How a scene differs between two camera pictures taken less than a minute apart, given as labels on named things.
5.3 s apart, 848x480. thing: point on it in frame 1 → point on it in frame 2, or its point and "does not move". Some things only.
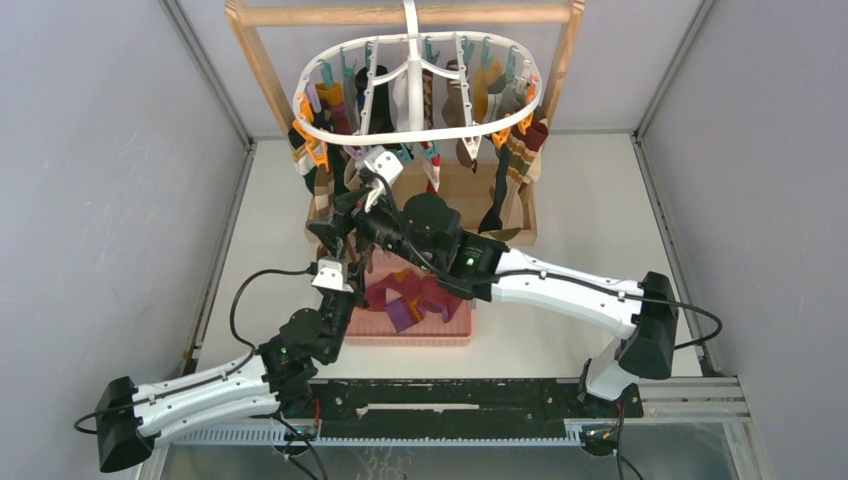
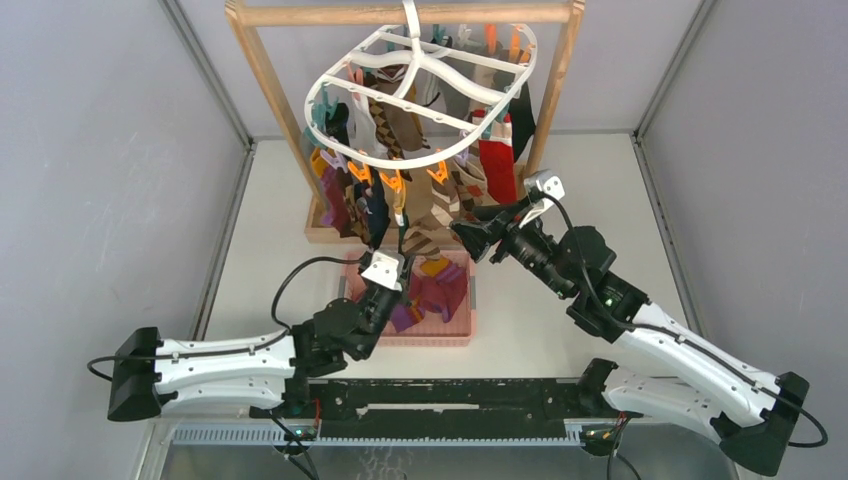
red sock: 433,185 → 498,163
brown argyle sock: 428,99 → 385,133
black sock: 493,219 → 523,123
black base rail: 456,409 does not move
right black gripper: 347,215 → 476,237
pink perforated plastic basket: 368,326 does not move
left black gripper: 356,278 → 401,294
